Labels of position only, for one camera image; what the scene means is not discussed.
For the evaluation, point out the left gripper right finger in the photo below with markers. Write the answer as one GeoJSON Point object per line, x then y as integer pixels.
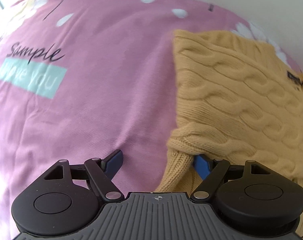
{"type": "Point", "coordinates": [212, 173]}

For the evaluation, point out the pink floral bed sheet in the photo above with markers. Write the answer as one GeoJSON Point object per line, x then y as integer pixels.
{"type": "Point", "coordinates": [82, 78]}

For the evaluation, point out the mustard cable-knit cardigan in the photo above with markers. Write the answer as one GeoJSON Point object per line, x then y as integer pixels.
{"type": "Point", "coordinates": [236, 100]}

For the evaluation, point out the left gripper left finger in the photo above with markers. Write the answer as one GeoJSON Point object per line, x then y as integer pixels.
{"type": "Point", "coordinates": [100, 174]}

